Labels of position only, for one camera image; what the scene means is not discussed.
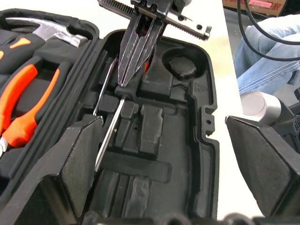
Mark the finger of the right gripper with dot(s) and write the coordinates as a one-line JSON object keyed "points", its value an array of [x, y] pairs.
{"points": [[146, 54], [127, 61]]}

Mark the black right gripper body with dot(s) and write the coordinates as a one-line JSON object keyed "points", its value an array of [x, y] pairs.
{"points": [[178, 20]]}

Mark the thin silver metal rod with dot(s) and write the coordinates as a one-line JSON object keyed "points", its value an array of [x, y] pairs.
{"points": [[102, 91]]}

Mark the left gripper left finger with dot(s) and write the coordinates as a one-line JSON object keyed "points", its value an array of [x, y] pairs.
{"points": [[58, 175]]}

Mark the cardboard box with red label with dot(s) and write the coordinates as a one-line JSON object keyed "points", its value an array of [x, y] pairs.
{"points": [[234, 9]]}

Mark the person in blue jeans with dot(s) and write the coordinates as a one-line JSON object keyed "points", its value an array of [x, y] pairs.
{"points": [[269, 70]]}

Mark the black plastic tool case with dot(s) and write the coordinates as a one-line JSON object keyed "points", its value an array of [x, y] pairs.
{"points": [[178, 131]]}

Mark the silver robot body cylinder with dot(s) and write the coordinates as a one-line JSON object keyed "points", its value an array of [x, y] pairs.
{"points": [[260, 105]]}

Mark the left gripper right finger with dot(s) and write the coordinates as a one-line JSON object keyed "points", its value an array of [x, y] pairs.
{"points": [[262, 164]]}

